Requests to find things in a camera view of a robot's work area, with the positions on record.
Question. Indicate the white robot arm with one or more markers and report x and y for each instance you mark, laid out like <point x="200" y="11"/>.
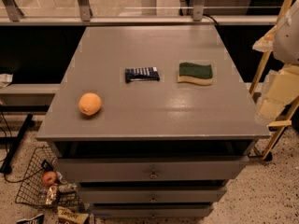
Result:
<point x="286" y="39"/>

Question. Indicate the grey drawer cabinet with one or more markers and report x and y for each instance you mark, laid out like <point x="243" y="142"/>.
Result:
<point x="151" y="119"/>

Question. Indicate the blue striped snack packet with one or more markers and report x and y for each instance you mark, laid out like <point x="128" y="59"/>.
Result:
<point x="141" y="74"/>

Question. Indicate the green and yellow sponge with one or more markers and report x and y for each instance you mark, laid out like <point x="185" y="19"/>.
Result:
<point x="195" y="73"/>

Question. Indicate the orange fruit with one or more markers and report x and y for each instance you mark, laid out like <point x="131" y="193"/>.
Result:
<point x="89" y="104"/>

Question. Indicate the top grey drawer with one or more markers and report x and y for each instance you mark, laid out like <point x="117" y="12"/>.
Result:
<point x="152" y="169"/>

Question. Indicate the grey drawer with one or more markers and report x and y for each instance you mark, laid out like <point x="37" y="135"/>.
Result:
<point x="151" y="211"/>
<point x="152" y="169"/>
<point x="176" y="194"/>

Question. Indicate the middle grey drawer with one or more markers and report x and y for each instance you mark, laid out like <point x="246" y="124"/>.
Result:
<point x="176" y="194"/>

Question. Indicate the bottom grey drawer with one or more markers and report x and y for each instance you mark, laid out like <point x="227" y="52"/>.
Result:
<point x="151" y="211"/>

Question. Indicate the red apple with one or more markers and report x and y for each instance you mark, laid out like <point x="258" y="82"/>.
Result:
<point x="49" y="178"/>

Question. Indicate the silver foil packet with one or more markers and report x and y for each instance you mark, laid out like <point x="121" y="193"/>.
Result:
<point x="52" y="195"/>

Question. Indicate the yellow foam block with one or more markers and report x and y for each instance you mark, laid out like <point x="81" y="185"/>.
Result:
<point x="280" y="89"/>

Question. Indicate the black metal stand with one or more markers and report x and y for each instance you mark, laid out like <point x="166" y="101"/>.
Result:
<point x="16" y="140"/>

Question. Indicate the yellow chip bag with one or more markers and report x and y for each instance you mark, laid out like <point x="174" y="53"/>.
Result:
<point x="67" y="216"/>

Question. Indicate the white crumpled paper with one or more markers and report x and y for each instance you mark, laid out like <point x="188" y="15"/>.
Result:
<point x="5" y="80"/>

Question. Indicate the dark snack bag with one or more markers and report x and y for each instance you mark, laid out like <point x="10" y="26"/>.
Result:
<point x="39" y="219"/>

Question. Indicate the metal window railing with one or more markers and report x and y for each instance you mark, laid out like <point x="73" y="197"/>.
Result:
<point x="98" y="12"/>

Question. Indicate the black wire basket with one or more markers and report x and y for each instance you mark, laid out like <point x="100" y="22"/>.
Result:
<point x="33" y="191"/>

